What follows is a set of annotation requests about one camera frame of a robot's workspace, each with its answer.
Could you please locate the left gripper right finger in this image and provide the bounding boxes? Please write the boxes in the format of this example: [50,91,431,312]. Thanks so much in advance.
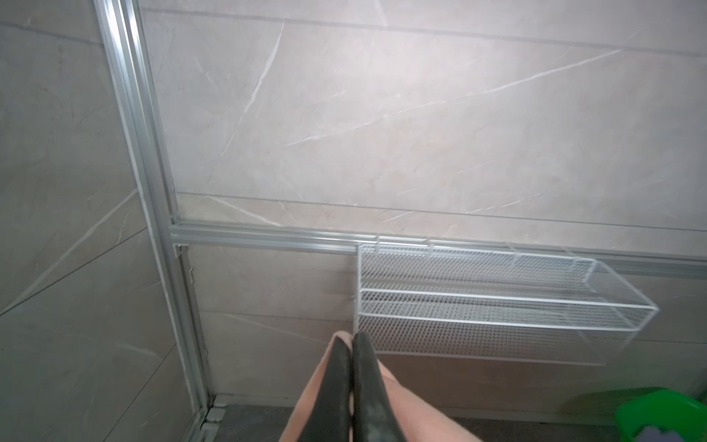
[353,331,406,442]

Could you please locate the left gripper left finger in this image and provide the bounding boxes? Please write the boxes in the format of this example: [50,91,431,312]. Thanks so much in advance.
[298,337,353,441]

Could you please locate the salmon pink t shirt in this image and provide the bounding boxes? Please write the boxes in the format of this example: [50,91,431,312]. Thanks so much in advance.
[280,331,479,441]

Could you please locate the purple t shirt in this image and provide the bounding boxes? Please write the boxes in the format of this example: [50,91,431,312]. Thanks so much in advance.
[634,427,684,442]

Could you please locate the green plastic laundry basket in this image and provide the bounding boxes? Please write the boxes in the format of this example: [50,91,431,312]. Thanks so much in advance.
[615,390,706,441]

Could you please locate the white wire mesh shelf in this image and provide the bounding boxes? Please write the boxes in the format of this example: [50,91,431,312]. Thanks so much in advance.
[353,242,659,366]

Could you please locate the aluminium frame profiles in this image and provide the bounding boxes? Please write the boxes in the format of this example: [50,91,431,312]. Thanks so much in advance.
[92,0,707,442]

